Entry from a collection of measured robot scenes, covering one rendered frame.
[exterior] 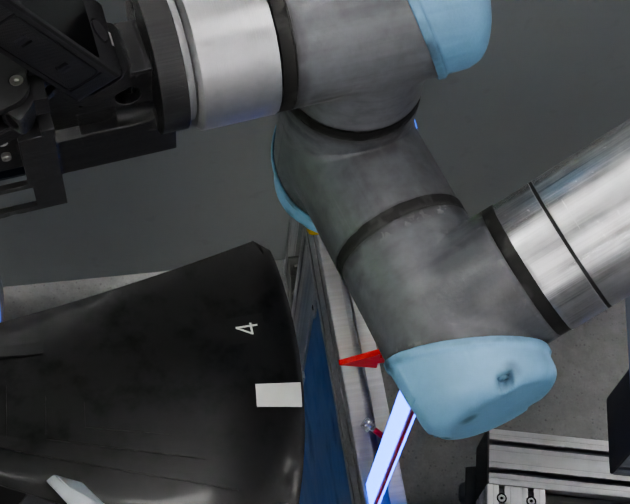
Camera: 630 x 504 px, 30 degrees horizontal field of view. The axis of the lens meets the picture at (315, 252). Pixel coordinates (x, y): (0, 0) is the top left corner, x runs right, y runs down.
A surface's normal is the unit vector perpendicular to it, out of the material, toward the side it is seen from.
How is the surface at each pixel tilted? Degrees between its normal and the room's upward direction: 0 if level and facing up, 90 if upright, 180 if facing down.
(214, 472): 16
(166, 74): 51
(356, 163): 21
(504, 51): 90
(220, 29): 26
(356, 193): 32
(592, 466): 0
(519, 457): 0
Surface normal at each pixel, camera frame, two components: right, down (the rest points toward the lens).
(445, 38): 0.37, 0.59
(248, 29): 0.23, 0.00
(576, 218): -0.37, -0.21
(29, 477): 0.24, -0.40
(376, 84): 0.28, 0.87
